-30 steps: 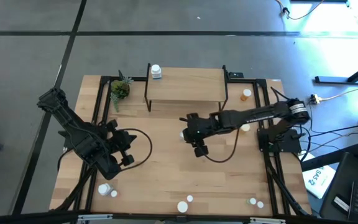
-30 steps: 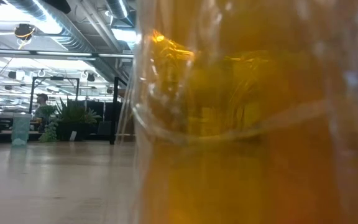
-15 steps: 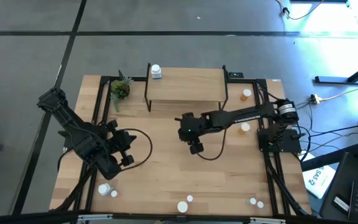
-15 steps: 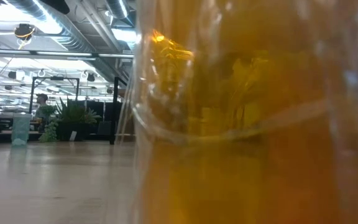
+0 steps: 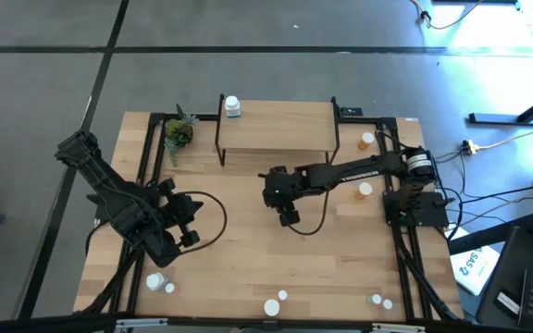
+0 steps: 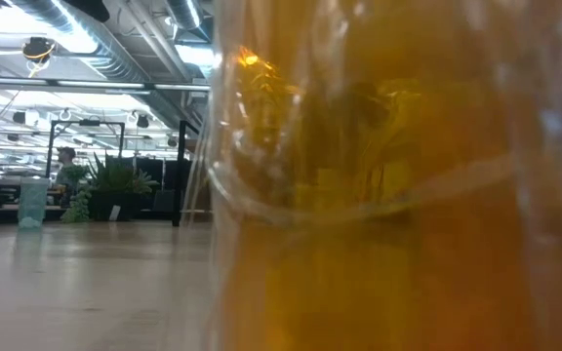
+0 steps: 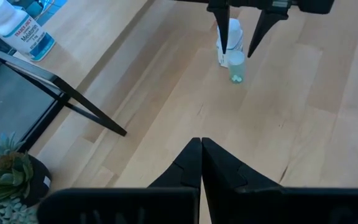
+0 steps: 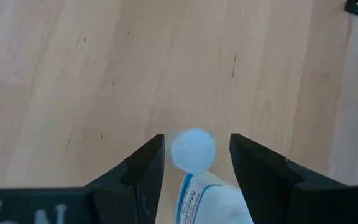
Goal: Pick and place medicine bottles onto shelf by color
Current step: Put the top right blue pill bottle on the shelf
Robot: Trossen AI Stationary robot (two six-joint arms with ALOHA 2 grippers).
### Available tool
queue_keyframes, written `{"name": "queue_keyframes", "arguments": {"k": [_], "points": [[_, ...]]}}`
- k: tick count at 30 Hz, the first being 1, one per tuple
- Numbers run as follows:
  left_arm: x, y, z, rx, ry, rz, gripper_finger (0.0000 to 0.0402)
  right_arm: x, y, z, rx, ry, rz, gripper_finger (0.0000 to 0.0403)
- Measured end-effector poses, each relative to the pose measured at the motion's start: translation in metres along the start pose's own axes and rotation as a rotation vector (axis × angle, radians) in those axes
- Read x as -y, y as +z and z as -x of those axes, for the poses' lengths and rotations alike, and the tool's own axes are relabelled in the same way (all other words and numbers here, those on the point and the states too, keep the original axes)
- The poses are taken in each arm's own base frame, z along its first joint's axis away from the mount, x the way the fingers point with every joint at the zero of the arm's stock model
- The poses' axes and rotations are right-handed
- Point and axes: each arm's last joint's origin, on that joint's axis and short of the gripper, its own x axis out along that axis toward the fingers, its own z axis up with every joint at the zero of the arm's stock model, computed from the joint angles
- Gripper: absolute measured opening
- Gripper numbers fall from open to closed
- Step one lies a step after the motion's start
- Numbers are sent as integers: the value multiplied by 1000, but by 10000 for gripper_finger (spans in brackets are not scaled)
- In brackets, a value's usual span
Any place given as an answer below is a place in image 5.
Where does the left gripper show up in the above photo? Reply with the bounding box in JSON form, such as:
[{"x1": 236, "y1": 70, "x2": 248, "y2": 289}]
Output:
[{"x1": 158, "y1": 178, "x2": 205, "y2": 249}]

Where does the black aluminium table frame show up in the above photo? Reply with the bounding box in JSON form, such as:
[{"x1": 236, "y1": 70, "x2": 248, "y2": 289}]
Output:
[{"x1": 76, "y1": 112, "x2": 466, "y2": 333}]

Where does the black desk foot bar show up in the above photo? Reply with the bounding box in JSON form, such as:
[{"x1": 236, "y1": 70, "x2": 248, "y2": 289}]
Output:
[
  {"x1": 467, "y1": 85, "x2": 533, "y2": 127},
  {"x1": 449, "y1": 216, "x2": 533, "y2": 256}
]

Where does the wooden shelf black frame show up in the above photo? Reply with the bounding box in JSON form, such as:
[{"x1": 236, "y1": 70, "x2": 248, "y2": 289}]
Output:
[{"x1": 214, "y1": 93, "x2": 341, "y2": 168}]

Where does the black floor cable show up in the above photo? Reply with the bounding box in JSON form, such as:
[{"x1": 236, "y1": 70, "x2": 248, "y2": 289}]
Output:
[{"x1": 446, "y1": 182, "x2": 533, "y2": 204}]

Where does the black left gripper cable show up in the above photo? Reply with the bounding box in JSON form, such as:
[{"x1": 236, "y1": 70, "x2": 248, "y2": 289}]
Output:
[{"x1": 173, "y1": 190, "x2": 229, "y2": 254}]

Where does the white box with blue print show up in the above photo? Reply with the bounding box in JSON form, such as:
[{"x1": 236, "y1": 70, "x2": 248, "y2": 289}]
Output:
[{"x1": 449, "y1": 225, "x2": 502, "y2": 297}]

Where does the orange pill bottle white cap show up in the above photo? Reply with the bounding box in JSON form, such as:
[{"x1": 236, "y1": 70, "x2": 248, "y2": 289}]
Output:
[
  {"x1": 263, "y1": 298, "x2": 281, "y2": 318},
  {"x1": 353, "y1": 181, "x2": 374, "y2": 202},
  {"x1": 356, "y1": 131, "x2": 376, "y2": 152}
]

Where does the large translucent white bottle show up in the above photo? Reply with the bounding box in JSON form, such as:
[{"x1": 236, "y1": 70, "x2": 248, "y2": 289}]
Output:
[{"x1": 144, "y1": 271, "x2": 170, "y2": 292}]

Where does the potted succulent plant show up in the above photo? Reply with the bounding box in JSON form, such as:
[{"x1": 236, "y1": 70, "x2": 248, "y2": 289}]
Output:
[{"x1": 163, "y1": 104, "x2": 199, "y2": 168}]

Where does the silver metal bracket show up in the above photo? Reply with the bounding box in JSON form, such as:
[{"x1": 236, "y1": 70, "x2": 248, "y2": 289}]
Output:
[
  {"x1": 115, "y1": 317, "x2": 168, "y2": 332},
  {"x1": 371, "y1": 322, "x2": 428, "y2": 333}
]

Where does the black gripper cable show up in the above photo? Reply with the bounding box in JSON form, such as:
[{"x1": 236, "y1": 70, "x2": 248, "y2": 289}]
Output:
[
  {"x1": 289, "y1": 189, "x2": 330, "y2": 236},
  {"x1": 173, "y1": 190, "x2": 229, "y2": 254}
]

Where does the white bottle blue label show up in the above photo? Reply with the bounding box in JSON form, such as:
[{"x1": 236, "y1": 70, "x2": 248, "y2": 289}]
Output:
[{"x1": 223, "y1": 94, "x2": 242, "y2": 119}]

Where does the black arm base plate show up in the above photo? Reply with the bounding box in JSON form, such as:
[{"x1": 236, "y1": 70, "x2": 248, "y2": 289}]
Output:
[
  {"x1": 86, "y1": 193, "x2": 110, "y2": 223},
  {"x1": 383, "y1": 190, "x2": 449, "y2": 228}
]

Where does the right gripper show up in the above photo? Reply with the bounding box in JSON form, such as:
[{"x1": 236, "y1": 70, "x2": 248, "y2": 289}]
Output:
[{"x1": 257, "y1": 165, "x2": 305, "y2": 228}]

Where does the dark grey side table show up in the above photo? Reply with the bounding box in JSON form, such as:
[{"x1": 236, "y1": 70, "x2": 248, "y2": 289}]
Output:
[{"x1": 474, "y1": 226, "x2": 533, "y2": 333}]

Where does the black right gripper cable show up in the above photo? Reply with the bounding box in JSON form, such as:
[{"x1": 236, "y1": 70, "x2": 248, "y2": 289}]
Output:
[{"x1": 289, "y1": 189, "x2": 330, "y2": 236}]

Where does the thin orange floor cable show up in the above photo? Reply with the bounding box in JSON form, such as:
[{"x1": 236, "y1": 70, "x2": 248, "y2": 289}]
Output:
[{"x1": 409, "y1": 0, "x2": 485, "y2": 31}]

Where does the black box white label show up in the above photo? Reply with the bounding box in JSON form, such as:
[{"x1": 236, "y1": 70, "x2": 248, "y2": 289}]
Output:
[{"x1": 493, "y1": 288, "x2": 522, "y2": 316}]

